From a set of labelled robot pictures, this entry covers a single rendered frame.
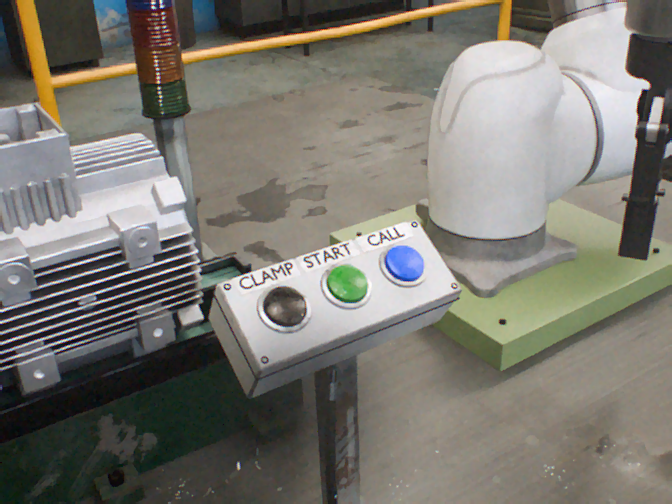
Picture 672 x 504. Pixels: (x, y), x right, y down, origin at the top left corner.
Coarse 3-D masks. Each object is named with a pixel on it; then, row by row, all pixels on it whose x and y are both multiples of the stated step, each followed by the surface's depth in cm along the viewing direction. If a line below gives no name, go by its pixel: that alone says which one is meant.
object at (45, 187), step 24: (0, 120) 67; (24, 120) 66; (48, 120) 64; (0, 144) 63; (24, 144) 59; (48, 144) 60; (0, 168) 59; (24, 168) 60; (48, 168) 61; (72, 168) 62; (0, 192) 59; (24, 192) 61; (48, 192) 61; (72, 192) 63; (0, 216) 60; (24, 216) 61; (48, 216) 62; (72, 216) 63
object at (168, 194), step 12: (168, 180) 65; (156, 192) 65; (168, 192) 65; (180, 192) 65; (168, 204) 65; (180, 204) 66; (180, 312) 71; (192, 312) 71; (180, 324) 71; (192, 324) 71; (0, 384) 63
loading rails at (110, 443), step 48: (192, 336) 74; (96, 384) 69; (144, 384) 71; (192, 384) 74; (240, 384) 78; (288, 384) 81; (0, 432) 65; (48, 432) 68; (96, 432) 71; (144, 432) 73; (192, 432) 77; (288, 432) 79; (0, 480) 67; (48, 480) 70; (96, 480) 72
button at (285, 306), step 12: (276, 288) 52; (288, 288) 52; (264, 300) 51; (276, 300) 51; (288, 300) 51; (300, 300) 52; (264, 312) 51; (276, 312) 51; (288, 312) 51; (300, 312) 51; (276, 324) 51; (288, 324) 51
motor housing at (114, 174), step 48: (96, 144) 69; (144, 144) 69; (96, 192) 65; (144, 192) 66; (0, 240) 61; (48, 240) 62; (96, 240) 62; (192, 240) 66; (48, 288) 61; (96, 288) 63; (144, 288) 65; (192, 288) 68; (0, 336) 60; (48, 336) 62; (96, 336) 65
